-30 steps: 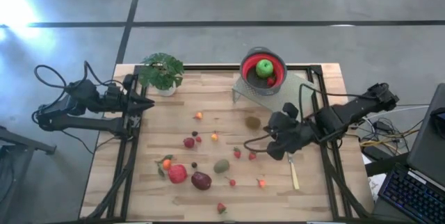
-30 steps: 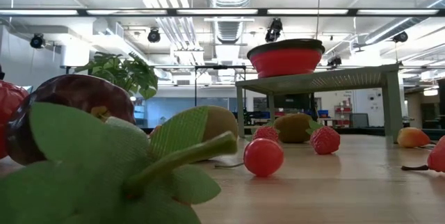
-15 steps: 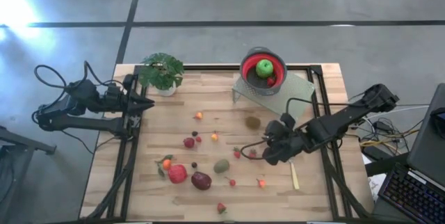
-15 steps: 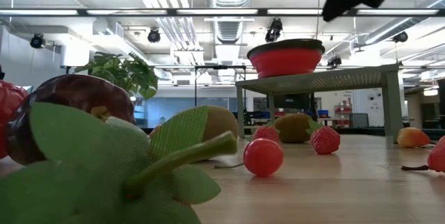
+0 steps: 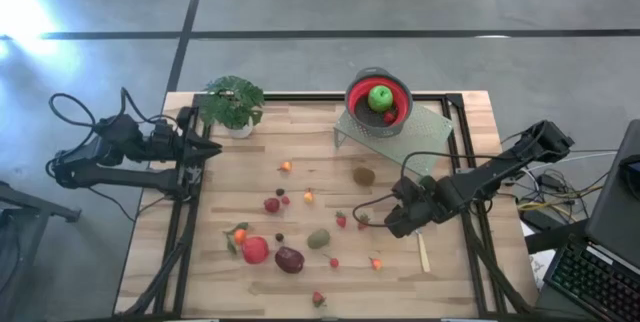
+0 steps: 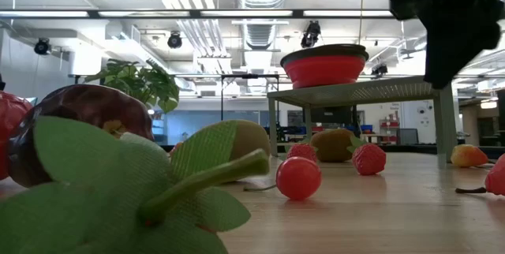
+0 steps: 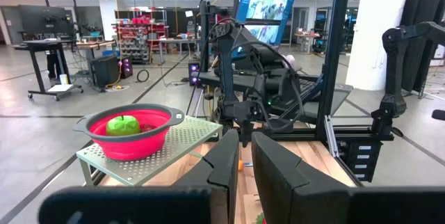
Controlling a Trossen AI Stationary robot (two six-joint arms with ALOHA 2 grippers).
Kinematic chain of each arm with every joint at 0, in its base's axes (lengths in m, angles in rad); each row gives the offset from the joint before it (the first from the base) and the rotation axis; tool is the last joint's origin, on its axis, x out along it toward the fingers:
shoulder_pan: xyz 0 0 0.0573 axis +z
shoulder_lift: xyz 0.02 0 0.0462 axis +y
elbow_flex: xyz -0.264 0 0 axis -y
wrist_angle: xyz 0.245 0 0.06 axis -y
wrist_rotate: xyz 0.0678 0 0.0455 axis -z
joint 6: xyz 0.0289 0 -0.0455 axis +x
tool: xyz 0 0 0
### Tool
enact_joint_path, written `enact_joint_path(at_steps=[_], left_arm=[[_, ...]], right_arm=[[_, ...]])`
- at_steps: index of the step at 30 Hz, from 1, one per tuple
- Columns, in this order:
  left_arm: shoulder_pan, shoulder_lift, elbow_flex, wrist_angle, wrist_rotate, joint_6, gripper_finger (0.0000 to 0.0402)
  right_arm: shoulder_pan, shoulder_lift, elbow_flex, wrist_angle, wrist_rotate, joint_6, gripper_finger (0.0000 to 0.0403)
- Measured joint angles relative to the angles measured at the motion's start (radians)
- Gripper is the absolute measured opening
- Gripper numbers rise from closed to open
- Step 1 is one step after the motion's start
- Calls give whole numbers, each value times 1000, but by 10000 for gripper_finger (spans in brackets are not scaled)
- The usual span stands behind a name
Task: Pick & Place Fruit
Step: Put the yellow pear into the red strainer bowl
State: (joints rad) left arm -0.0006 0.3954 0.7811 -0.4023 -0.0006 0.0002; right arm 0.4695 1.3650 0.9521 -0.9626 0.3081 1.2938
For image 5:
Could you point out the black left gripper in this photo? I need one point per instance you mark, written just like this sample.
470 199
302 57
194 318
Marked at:
187 149

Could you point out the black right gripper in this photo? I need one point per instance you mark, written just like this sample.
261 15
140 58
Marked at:
415 207

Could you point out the red strawberry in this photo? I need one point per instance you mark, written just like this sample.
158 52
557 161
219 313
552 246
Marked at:
363 222
318 298
341 221
389 117

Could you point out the brown kiwi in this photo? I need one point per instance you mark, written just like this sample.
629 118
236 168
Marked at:
363 176

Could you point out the red toy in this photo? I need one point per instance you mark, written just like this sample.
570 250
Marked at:
376 264

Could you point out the small dark cherry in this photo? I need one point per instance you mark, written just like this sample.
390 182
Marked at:
279 237
280 192

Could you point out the red plum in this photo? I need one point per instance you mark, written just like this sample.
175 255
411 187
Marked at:
271 205

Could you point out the orange tangerine with leaves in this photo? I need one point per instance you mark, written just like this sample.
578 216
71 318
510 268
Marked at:
240 236

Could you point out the large red apple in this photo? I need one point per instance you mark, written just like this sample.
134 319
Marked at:
255 250

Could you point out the green apple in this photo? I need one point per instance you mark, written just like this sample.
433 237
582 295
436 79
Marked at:
380 98

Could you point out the red collapsible colander grey rim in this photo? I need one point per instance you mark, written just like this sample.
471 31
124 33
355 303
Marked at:
356 93

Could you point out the dark purple plum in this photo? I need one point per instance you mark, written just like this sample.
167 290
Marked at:
289 260

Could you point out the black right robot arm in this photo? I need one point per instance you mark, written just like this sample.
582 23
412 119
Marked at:
485 174

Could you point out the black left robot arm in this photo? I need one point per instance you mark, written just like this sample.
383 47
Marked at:
125 177

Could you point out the potted green plant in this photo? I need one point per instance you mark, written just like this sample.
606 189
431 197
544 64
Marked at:
232 104

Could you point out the red cherry with stem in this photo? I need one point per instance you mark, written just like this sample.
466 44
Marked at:
334 263

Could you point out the small yellow peach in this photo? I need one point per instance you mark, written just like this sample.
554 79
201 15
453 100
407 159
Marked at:
309 197

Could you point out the black power adapter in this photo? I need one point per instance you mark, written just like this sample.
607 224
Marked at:
550 181

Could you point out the white paper sheet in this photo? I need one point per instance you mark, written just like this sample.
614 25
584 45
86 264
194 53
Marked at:
539 269

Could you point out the grey side table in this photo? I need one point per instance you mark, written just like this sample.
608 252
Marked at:
40 204

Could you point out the black backlit keyboard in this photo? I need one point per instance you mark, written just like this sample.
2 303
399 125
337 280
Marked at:
595 282

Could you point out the dark computer desk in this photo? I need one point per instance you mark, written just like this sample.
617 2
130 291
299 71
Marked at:
615 212

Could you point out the black aluminium table frame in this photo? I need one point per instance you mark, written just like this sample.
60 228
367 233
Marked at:
310 96

